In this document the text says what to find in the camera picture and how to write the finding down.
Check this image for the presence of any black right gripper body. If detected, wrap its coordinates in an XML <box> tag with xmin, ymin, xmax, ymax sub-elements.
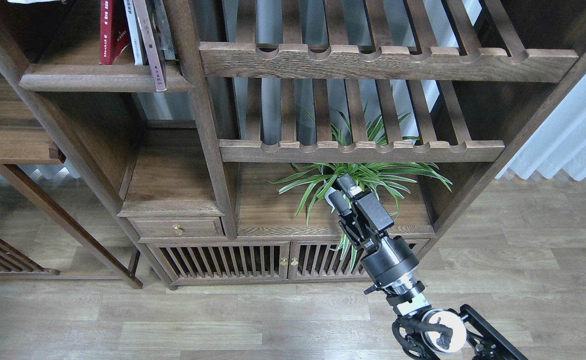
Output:
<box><xmin>339</xmin><ymin>191</ymin><xmax>419</xmax><ymax>295</ymax></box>

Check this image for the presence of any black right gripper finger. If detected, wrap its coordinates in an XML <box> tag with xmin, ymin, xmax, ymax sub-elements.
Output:
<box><xmin>331</xmin><ymin>191</ymin><xmax>352</xmax><ymax>217</ymax></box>
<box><xmin>336</xmin><ymin>174</ymin><xmax>363</xmax><ymax>199</ymax></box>

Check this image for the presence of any yellow green paperback book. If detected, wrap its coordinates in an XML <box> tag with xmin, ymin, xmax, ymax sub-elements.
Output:
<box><xmin>124</xmin><ymin>0</ymin><xmax>146</xmax><ymax>66</ymax></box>

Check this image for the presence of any red paperback book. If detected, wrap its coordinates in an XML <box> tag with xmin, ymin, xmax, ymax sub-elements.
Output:
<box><xmin>99</xmin><ymin>0</ymin><xmax>130</xmax><ymax>65</ymax></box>

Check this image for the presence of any white purple paperback book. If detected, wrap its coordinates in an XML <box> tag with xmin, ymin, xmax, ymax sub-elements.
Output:
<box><xmin>8</xmin><ymin>0</ymin><xmax>64</xmax><ymax>5</ymax></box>

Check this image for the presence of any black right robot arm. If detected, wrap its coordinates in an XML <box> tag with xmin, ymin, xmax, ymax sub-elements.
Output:
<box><xmin>328</xmin><ymin>174</ymin><xmax>524</xmax><ymax>360</ymax></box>

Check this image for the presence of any white plant pot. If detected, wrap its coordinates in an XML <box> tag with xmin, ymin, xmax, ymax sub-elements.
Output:
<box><xmin>324</xmin><ymin>186</ymin><xmax>336</xmax><ymax>208</ymax></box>

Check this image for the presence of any green spider plant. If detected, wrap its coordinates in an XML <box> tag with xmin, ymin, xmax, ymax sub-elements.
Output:
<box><xmin>263</xmin><ymin>111</ymin><xmax>452</xmax><ymax>271</ymax></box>

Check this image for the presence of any dark wooden bookshelf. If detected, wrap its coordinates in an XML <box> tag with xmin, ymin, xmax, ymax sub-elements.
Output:
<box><xmin>0</xmin><ymin>0</ymin><xmax>586</xmax><ymax>289</ymax></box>

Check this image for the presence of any brass drawer knob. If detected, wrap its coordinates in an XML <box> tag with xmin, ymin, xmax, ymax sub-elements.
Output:
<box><xmin>173</xmin><ymin>224</ymin><xmax>184</xmax><ymax>236</ymax></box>

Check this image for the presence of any white pleated curtain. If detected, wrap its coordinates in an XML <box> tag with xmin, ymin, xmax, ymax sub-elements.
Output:
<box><xmin>498</xmin><ymin>74</ymin><xmax>586</xmax><ymax>181</ymax></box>

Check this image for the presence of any grey upright book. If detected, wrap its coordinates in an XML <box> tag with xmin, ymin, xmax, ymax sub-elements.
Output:
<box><xmin>154</xmin><ymin>0</ymin><xmax>176</xmax><ymax>60</ymax></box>

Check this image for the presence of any thin upright pink book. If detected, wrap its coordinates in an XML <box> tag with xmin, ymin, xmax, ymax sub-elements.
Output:
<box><xmin>133</xmin><ymin>0</ymin><xmax>167</xmax><ymax>92</ymax></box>

